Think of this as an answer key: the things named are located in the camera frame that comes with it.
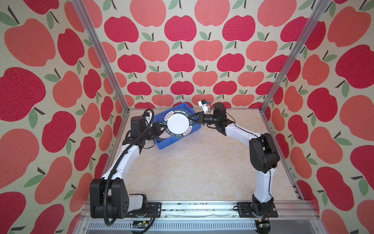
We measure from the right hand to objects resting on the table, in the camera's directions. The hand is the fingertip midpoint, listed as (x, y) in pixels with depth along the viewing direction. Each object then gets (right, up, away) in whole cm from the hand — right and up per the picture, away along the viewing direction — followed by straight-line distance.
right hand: (190, 116), depth 85 cm
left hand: (-12, -6, -4) cm, 14 cm away
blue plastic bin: (-23, +1, +20) cm, 30 cm away
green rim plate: (-7, -5, 0) cm, 8 cm away
